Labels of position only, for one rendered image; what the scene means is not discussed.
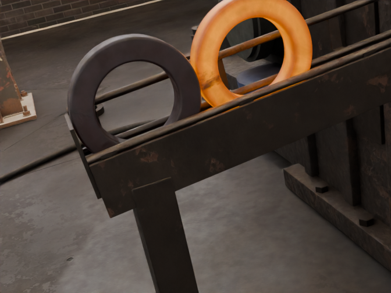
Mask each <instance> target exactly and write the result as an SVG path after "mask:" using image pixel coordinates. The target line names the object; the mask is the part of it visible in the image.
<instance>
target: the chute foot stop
mask: <svg viewBox="0 0 391 293"><path fill-rule="evenodd" d="M64 117H65V119H66V122H67V125H68V128H69V130H70V133H71V135H72V138H73V140H74V143H75V145H76V148H77V150H78V152H79V155H80V157H81V160H82V162H83V165H84V167H85V170H86V172H87V174H88V177H89V179H90V182H91V185H92V187H93V189H94V192H95V194H96V196H97V199H100V198H102V197H101V194H100V193H99V190H98V187H97V185H96V182H95V180H94V177H93V174H92V172H91V170H90V167H89V165H88V162H87V160H86V157H85V155H84V152H83V150H82V147H81V145H80V142H79V139H78V137H77V135H76V132H75V130H74V128H73V125H72V122H71V120H70V117H69V115H68V114H66V115H64Z"/></svg>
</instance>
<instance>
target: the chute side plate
mask: <svg viewBox="0 0 391 293"><path fill-rule="evenodd" d="M388 102H391V47H390V48H387V49H384V50H382V51H379V52H377V53H374V54H372V55H369V56H366V57H364V58H361V59H359V60H356V61H354V62H351V63H348V64H346V65H344V66H341V67H338V68H336V69H333V70H331V71H328V72H326V73H323V74H320V75H318V76H316V77H313V78H310V79H308V80H305V81H303V82H300V83H298V84H295V85H293V86H290V87H287V88H285V89H283V90H280V91H277V92H274V93H273V94H270V95H267V96H265V97H262V98H260V99H257V100H254V101H252V102H249V103H247V104H244V105H241V106H239V107H237V108H234V109H231V110H229V111H227V112H224V113H221V114H219V115H216V116H214V117H211V118H209V119H206V120H203V121H201V122H198V123H196V124H193V125H191V126H188V127H186V128H183V129H181V130H178V131H175V132H173V133H170V134H168V135H165V136H163V137H160V138H157V139H155V140H153V141H150V142H147V143H145V144H142V145H140V146H137V147H135V148H132V149H130V150H127V151H124V152H122V153H119V154H117V155H114V156H111V157H110V158H107V159H104V160H101V161H99V162H97V163H94V164H91V165H89V167H90V170H91V172H92V174H93V177H94V180H95V182H96V185H97V187H98V190H99V193H100V194H101V197H102V200H103V202H104V204H105V207H106V209H107V212H108V214H109V217H110V218H113V217H115V216H117V215H120V214H122V213H124V212H127V211H130V210H132V209H134V208H136V204H135V202H134V198H133V194H132V189H135V188H138V187H141V186H144V185H147V184H150V183H153V182H156V181H159V180H162V179H165V178H168V177H171V178H172V182H173V186H174V190H175V191H177V190H180V189H182V188H184V187H187V186H190V185H192V184H194V183H197V182H199V181H201V180H204V179H206V178H208V177H211V176H214V175H216V174H218V173H221V172H223V171H225V170H228V169H230V168H233V167H235V166H237V165H240V164H242V163H244V162H247V161H249V160H251V159H254V158H257V157H259V156H261V155H264V154H266V153H268V152H271V151H274V150H276V149H278V148H281V147H283V146H285V145H288V144H291V143H292V142H295V141H297V140H300V139H302V138H304V137H307V136H309V135H311V134H314V133H317V132H319V131H321V130H324V129H326V128H328V127H331V126H334V125H335V124H338V123H341V122H343V121H345V120H348V119H351V118H352V117H355V116H357V115H360V114H362V113H364V112H367V111H369V110H371V109H374V108H377V107H379V106H381V105H384V104H386V103H388Z"/></svg>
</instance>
